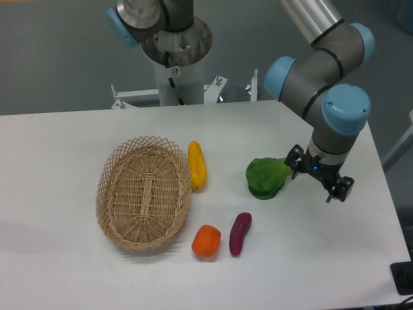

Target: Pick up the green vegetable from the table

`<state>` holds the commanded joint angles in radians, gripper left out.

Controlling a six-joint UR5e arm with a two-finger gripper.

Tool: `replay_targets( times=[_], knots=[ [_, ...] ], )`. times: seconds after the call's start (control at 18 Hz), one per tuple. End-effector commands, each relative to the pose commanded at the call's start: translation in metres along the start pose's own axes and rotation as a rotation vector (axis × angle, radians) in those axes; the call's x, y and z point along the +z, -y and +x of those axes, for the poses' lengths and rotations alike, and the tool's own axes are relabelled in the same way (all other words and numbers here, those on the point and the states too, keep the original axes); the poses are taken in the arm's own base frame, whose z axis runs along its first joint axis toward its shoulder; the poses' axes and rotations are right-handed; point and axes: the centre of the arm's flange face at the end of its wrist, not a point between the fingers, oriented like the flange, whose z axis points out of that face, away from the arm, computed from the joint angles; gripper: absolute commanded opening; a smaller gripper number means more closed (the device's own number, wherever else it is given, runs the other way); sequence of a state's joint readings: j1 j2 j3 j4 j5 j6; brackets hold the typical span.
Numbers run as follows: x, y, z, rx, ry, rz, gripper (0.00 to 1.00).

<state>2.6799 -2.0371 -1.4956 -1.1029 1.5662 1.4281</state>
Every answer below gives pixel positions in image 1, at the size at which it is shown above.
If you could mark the yellow pepper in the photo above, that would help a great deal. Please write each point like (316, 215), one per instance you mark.
(197, 166)

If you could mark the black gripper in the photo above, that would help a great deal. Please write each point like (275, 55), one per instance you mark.
(337, 186)

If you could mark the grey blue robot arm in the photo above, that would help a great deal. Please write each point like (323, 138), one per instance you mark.
(176, 42)

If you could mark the green leafy vegetable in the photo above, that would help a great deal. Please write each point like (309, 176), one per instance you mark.
(266, 177)

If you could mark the purple eggplant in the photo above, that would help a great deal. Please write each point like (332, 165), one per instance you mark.
(238, 232)

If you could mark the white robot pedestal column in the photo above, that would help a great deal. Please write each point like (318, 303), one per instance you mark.
(180, 85)

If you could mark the white pedestal base frame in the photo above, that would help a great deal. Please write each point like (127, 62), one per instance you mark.
(214, 93)

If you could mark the orange bell pepper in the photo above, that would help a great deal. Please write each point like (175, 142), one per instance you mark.
(206, 241)

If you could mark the black device at table edge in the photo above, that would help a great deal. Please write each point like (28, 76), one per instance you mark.
(402, 276)

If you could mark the woven wicker basket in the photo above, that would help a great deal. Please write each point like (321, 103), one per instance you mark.
(143, 194)

